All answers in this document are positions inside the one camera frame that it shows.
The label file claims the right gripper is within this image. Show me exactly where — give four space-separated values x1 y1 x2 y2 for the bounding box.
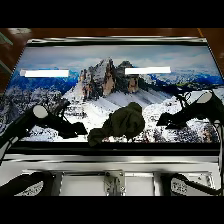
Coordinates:
155 112 183 131

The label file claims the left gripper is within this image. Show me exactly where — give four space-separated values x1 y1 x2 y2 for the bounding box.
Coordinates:
63 121 89 139

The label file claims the olive green shirt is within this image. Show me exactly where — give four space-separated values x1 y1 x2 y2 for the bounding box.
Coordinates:
86 101 146 148

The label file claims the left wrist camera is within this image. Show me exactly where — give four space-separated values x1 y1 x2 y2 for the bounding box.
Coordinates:
53 99 72 118

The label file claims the black cable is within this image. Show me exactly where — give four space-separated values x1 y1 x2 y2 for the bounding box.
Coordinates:
0 136 16 166
212 119 224 159

